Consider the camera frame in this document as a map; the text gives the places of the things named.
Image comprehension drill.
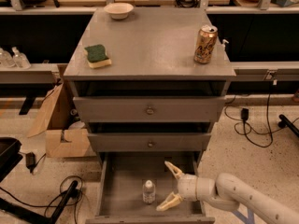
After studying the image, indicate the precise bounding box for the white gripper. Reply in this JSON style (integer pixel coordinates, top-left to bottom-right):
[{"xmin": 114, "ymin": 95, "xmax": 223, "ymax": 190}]
[{"xmin": 156, "ymin": 161, "xmax": 197, "ymax": 212}]

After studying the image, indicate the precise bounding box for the clear plastic water bottle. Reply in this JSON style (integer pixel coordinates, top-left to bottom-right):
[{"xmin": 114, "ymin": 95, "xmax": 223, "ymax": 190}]
[{"xmin": 143, "ymin": 180, "xmax": 155, "ymax": 204}]

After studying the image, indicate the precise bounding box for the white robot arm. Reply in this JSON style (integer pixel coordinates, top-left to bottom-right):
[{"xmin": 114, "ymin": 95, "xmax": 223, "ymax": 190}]
[{"xmin": 156, "ymin": 161, "xmax": 299, "ymax": 224}]

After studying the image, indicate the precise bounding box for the grey open bottom drawer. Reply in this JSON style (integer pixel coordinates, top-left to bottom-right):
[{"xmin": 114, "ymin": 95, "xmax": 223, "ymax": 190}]
[{"xmin": 85, "ymin": 151, "xmax": 215, "ymax": 224}]

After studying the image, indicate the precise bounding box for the grey middle drawer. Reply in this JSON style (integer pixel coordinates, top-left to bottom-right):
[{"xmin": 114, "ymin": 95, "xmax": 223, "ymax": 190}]
[{"xmin": 88, "ymin": 133, "xmax": 211, "ymax": 152}]

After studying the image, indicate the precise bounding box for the grey wooden drawer cabinet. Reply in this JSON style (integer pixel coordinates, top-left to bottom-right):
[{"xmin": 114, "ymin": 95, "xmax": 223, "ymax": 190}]
[{"xmin": 63, "ymin": 7, "xmax": 237, "ymax": 224}]

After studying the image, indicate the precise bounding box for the grey top drawer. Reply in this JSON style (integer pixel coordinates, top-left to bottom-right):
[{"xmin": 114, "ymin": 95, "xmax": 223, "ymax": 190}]
[{"xmin": 74, "ymin": 97, "xmax": 224, "ymax": 122}]

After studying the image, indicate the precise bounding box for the clear sanitizer bottle right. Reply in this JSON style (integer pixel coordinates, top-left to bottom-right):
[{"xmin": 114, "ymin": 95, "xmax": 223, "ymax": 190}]
[{"xmin": 12, "ymin": 47, "xmax": 31, "ymax": 69}]

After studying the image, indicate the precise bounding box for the clear sanitizer bottle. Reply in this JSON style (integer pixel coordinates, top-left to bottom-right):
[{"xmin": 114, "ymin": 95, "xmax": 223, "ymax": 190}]
[
  {"xmin": 0, "ymin": 48, "xmax": 15, "ymax": 68},
  {"xmin": 12, "ymin": 47, "xmax": 31, "ymax": 69}
]

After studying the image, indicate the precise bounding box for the clear sanitizer bottle left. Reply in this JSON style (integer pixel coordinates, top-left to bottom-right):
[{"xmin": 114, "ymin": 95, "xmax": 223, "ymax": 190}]
[{"xmin": 0, "ymin": 48, "xmax": 15, "ymax": 68}]

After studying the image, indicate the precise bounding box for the brown cardboard box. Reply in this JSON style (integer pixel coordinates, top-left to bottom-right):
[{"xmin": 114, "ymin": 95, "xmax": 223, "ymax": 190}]
[{"xmin": 27, "ymin": 64, "xmax": 95, "ymax": 158}]

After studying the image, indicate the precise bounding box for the black stand leg right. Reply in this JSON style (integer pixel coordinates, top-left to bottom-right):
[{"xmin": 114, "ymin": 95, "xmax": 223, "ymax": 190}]
[{"xmin": 278, "ymin": 114, "xmax": 299, "ymax": 137}]

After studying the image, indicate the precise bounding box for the gold soda can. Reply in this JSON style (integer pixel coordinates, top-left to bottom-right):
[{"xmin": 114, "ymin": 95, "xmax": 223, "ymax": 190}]
[{"xmin": 193, "ymin": 24, "xmax": 218, "ymax": 64}]

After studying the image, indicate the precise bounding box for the small black adapter left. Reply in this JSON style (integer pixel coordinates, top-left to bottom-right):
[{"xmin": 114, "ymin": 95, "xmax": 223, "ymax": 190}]
[{"xmin": 25, "ymin": 152, "xmax": 46, "ymax": 173}]

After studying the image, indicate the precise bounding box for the green and yellow sponge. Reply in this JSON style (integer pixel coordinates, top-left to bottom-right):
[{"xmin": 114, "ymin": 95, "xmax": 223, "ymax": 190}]
[{"xmin": 84, "ymin": 44, "xmax": 112, "ymax": 69}]

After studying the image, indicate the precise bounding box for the black chair base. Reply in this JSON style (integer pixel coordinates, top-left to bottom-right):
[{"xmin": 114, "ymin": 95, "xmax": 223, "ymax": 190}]
[{"xmin": 0, "ymin": 136, "xmax": 79, "ymax": 224}]

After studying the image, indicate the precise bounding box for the white ceramic bowl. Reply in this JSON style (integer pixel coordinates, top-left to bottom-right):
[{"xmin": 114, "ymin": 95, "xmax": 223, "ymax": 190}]
[{"xmin": 104, "ymin": 3, "xmax": 134, "ymax": 20}]

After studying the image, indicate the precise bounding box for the black floor cable loop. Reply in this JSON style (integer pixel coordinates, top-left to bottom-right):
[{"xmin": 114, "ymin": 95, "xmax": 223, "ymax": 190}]
[{"xmin": 0, "ymin": 175, "xmax": 87, "ymax": 224}]

